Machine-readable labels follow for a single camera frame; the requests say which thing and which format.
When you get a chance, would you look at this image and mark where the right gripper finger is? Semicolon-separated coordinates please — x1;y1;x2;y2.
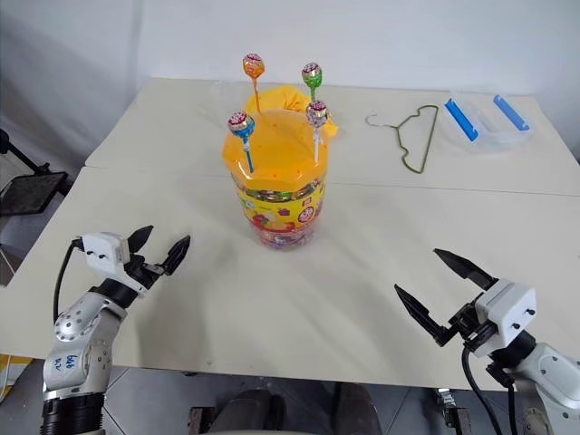
433;247;498;292
393;284;457;349

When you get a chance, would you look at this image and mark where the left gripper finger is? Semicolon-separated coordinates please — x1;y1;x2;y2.
158;234;192;276
127;224;155;260

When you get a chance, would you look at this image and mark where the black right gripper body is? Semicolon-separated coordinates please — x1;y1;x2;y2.
447;295;498;359

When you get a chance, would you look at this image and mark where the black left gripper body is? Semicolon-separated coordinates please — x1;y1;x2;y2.
121;255;167;292

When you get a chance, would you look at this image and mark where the blue wrapped lollipop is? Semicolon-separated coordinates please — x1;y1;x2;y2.
226;110;256;174

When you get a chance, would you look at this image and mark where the lollipop tub with orange lid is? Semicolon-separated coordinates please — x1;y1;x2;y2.
220;107;329;250

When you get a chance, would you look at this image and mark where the pink white wrapped lollipop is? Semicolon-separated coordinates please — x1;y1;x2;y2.
304;100;329;162

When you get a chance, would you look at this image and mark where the orange wrapped lollipop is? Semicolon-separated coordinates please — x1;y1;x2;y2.
241;53;266;112

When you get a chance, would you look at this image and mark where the green wrapped lollipop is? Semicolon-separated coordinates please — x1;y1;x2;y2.
301;62;324;105

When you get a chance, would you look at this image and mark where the clear container with blue clips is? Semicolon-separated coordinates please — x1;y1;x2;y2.
443;93;537;156

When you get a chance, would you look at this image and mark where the yellow cloth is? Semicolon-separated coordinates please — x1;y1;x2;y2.
243;82;342;138

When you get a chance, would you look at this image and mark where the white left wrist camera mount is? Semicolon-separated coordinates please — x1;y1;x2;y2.
80;231;133;278

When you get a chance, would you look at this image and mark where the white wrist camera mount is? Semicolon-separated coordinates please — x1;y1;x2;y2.
474;277;538;349
80;231;133;278

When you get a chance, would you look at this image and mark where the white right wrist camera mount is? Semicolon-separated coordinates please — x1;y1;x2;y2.
474;277;538;349

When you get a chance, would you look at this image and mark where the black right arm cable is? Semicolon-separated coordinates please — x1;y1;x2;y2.
460;342;518;435

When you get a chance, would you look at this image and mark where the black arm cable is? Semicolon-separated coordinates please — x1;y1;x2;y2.
53;235;87;325
460;342;518;435

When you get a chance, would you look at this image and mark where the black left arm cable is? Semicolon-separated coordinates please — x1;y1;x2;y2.
53;235;87;325

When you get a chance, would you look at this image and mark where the green wire clothes hanger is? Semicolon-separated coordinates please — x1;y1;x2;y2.
365;104;440;175

